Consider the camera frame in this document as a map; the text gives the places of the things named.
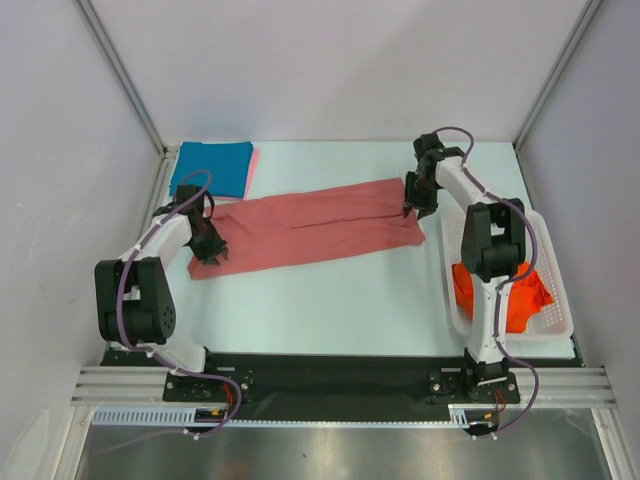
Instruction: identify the aluminium frame post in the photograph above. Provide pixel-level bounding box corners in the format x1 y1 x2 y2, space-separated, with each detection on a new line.
512 0 607 154
72 0 167 159

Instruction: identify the white cable duct strip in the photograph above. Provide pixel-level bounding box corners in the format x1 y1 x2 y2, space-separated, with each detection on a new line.
91 404 502 432

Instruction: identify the folded blue t shirt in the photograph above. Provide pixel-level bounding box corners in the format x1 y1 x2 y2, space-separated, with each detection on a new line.
169 141 255 197

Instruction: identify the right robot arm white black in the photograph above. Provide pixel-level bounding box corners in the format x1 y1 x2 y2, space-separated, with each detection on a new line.
404 131 527 401

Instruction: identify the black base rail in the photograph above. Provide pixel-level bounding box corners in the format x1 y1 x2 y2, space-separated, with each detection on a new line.
99 351 584 422

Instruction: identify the white plastic basket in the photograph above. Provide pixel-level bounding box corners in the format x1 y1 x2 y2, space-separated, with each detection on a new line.
440 207 574 344

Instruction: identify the white round object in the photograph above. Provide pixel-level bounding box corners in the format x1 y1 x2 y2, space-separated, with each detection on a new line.
1 409 50 480

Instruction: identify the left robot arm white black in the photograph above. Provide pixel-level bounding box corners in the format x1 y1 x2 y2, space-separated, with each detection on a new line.
94 184 228 400

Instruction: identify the folded light pink t shirt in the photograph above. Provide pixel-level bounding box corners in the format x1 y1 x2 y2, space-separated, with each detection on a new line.
214 147 261 201

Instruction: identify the left aluminium frame post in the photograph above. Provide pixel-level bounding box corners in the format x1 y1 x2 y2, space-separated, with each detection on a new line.
72 0 167 159

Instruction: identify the right aluminium frame post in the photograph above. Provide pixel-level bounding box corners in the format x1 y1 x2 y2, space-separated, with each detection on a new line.
512 0 607 154

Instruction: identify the orange t shirt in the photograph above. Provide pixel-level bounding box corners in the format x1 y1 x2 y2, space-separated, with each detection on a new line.
452 262 554 334

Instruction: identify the front aluminium frame rail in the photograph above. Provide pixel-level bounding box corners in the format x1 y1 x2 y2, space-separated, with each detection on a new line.
71 366 617 409

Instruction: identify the salmon pink t shirt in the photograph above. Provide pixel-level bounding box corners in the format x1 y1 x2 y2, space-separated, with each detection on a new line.
188 178 425 280

